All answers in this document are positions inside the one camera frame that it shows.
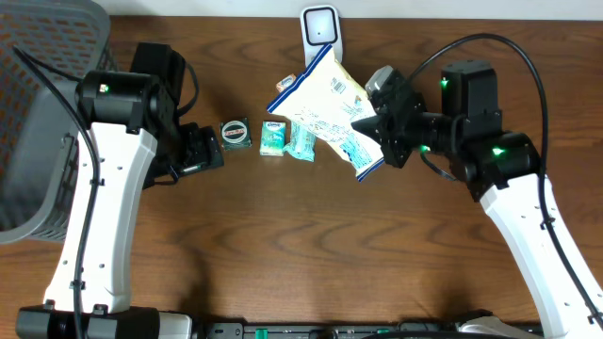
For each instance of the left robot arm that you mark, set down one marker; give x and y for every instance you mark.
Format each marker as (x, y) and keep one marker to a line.
(130, 138)

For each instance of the white barcode scanner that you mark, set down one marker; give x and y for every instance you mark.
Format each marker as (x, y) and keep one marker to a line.
(320, 25)

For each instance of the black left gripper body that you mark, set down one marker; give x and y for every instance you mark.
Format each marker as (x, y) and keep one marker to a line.
(195, 155)

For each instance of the dark green round-label box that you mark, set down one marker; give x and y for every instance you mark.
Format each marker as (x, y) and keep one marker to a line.
(235, 134)

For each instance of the orange tissue pack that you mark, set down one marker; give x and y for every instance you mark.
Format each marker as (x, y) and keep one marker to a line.
(286, 82)

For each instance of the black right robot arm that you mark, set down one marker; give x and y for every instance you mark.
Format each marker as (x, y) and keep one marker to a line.
(500, 169)

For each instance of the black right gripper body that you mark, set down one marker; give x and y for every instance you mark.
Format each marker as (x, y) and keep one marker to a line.
(399, 141)

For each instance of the yellow snack chip bag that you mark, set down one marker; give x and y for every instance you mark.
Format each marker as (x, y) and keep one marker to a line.
(326, 101)

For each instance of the mint green wipes pack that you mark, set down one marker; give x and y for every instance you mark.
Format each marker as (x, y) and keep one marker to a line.
(301, 143)

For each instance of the teal tissue pack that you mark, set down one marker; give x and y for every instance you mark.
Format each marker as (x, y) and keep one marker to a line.
(272, 140)

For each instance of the grey plastic mesh basket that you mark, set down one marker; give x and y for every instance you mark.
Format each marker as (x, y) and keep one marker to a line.
(39, 149)

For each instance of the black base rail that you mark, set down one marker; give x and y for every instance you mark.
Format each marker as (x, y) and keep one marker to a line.
(480, 324)

